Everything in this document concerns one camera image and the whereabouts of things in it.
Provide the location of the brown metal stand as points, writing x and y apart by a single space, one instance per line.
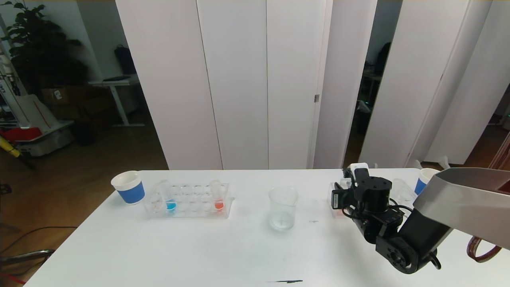
471 246

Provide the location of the test tube with pale yellow pigment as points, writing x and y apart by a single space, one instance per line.
400 189

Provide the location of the white machine with red line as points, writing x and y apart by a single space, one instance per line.
48 140

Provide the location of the brown cardboard box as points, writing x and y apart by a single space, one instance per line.
59 95

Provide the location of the white robot column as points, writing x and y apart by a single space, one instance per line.
8 87

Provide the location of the blue and white paper cup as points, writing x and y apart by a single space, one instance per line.
130 193
421 185

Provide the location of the clear acrylic test tube rack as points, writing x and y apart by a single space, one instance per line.
406 196
191 212

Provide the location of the clear plastic beaker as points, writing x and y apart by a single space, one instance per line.
283 219

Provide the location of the dark green potted plant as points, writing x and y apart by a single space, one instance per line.
40 48

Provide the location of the test tube with blue pigment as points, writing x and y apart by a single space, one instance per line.
171 206

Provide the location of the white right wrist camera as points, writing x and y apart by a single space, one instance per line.
359 166

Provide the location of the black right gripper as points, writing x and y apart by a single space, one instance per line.
336 198

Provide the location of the black backpack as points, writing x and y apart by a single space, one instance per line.
125 59

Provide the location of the yellow tool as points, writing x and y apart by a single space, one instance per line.
10 147

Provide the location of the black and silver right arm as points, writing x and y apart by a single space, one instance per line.
458 191

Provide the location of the grey metal chair leg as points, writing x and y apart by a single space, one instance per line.
28 257

